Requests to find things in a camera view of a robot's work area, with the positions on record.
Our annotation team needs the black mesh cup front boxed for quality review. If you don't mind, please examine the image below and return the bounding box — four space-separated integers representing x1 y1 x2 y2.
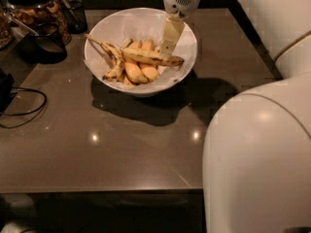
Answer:
20 23 67 64

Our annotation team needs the black cable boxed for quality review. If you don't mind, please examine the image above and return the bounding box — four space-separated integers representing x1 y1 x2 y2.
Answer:
0 86 49 130

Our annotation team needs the orange banana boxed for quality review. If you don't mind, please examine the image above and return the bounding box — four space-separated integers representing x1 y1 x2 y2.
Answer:
123 40 150 85
139 39 159 82

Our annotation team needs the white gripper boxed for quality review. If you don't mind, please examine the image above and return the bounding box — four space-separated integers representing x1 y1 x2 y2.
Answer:
159 0 201 56

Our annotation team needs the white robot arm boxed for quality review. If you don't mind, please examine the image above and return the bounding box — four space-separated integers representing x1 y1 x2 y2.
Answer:
202 0 311 233

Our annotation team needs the dark spotted banana with stem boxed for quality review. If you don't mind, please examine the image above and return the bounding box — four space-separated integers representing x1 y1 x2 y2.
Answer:
85 34 124 81

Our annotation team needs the glass jar at left edge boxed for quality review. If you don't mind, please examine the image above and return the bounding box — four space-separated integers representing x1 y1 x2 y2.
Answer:
0 7 14 50

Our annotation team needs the glass jar with black lid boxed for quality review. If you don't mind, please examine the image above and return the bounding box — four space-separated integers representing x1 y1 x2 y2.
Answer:
6 0 71 45

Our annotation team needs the orange banana right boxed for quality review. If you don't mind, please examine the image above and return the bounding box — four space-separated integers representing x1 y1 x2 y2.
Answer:
139 39 159 82

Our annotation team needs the long spotted banana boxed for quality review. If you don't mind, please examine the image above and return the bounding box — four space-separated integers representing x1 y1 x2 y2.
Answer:
121 48 184 67

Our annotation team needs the orange banana left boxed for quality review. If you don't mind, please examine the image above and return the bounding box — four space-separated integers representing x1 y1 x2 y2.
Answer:
123 40 150 85

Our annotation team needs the black device at left edge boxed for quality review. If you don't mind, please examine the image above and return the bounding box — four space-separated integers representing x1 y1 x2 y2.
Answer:
0 69 15 112

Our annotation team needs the black mesh pen holder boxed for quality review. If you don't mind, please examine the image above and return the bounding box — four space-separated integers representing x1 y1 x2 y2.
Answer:
62 0 87 34

